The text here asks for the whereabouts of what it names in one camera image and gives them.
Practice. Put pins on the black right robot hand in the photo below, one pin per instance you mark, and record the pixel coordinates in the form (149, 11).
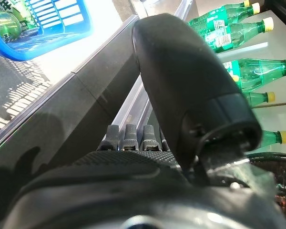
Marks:
(181, 71)

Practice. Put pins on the green soda bottle yellow cap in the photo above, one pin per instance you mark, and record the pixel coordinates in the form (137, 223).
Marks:
(4, 26)
(236, 78)
(272, 138)
(257, 97)
(219, 10)
(240, 14)
(259, 71)
(243, 35)

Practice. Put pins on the blue plastic shopping basket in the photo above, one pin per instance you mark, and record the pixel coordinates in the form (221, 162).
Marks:
(19, 55)

